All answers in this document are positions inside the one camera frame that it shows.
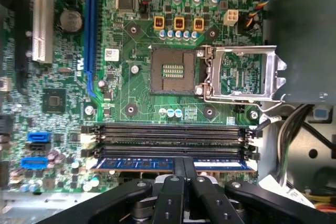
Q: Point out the RAM slot black latches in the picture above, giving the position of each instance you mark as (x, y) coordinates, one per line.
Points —
(170, 151)
(170, 129)

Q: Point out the blue expansion slot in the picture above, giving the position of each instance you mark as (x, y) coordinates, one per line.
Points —
(90, 24)

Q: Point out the dark RAM memory stick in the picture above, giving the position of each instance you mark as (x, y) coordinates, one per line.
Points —
(126, 163)

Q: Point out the grey power supply unit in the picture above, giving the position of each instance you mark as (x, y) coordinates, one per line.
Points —
(302, 37)

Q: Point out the metal socket cover frame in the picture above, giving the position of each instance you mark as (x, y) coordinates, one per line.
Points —
(272, 74)

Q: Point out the blue SATA port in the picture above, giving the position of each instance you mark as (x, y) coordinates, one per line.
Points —
(34, 163)
(39, 137)

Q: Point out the black square chipset chip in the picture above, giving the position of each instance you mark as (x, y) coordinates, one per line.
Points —
(53, 100)

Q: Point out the green motherboard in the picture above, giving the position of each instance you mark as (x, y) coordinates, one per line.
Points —
(141, 103)

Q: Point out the white four-pin power connector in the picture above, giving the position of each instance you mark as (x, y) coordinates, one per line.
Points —
(231, 17)

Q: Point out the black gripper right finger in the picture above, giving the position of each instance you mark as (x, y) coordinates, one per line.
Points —
(210, 200)

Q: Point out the black expansion slot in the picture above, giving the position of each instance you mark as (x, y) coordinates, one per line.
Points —
(23, 24)

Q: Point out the CPU socket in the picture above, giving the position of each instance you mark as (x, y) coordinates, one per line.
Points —
(173, 70)

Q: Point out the white expansion slot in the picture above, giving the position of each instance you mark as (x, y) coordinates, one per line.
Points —
(42, 11)

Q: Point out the round coin cell battery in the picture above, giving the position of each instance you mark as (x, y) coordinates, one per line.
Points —
(71, 20)

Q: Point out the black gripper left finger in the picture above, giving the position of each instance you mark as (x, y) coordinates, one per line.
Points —
(168, 203)

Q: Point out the black open PC case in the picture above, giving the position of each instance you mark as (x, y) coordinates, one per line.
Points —
(269, 155)

